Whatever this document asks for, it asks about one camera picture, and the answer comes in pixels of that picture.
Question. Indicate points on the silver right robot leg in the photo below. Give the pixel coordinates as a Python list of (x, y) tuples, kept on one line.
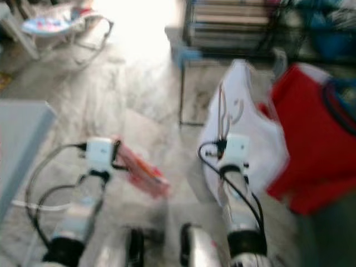
[(200, 247)]

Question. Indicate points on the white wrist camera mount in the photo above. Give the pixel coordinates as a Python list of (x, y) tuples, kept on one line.
[(237, 149), (100, 154)]

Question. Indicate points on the metal clothes rack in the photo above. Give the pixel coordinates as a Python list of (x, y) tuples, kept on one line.
[(182, 67)]

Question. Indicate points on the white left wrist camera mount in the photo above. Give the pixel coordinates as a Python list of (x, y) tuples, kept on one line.
[(100, 154)]

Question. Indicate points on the pink garment with red trim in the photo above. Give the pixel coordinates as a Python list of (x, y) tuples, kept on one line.
[(144, 175)]

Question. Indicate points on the silver robot leg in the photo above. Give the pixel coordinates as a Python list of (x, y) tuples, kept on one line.
[(117, 250), (200, 247)]

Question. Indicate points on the pale pink white shirt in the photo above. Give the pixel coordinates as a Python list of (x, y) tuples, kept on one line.
[(261, 144)]

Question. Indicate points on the red and white shirt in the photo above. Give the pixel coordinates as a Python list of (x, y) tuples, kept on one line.
[(317, 144)]

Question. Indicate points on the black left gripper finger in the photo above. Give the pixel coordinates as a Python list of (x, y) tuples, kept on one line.
[(118, 153)]

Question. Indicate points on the blue hard case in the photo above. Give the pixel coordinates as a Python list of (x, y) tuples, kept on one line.
[(334, 36)]

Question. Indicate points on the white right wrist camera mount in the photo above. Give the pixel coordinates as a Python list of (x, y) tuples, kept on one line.
[(237, 149)]

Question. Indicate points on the blue plastic hanger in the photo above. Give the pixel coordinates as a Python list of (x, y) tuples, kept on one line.
[(342, 105)]

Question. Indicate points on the baby bouncer seat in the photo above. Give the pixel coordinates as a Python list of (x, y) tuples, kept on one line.
[(53, 25)]

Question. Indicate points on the silver left robot leg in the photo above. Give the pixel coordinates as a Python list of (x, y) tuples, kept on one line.
[(117, 250)]

